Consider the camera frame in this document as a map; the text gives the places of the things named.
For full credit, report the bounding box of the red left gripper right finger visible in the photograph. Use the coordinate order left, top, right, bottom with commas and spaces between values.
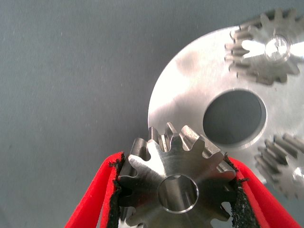
223, 153, 302, 228

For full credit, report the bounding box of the larger steel gear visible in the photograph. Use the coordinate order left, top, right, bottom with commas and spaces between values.
117, 122, 238, 228

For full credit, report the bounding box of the round metal plate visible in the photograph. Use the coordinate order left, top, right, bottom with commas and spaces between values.
147, 25, 304, 198

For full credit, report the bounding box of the small steel gear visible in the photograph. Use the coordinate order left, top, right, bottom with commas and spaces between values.
224, 8, 304, 86
254, 133, 304, 200

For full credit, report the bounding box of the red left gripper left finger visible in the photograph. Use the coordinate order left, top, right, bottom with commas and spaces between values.
64, 152, 125, 228

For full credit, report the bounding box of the dark grey table cloth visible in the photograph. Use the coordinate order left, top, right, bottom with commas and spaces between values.
0, 0, 304, 228

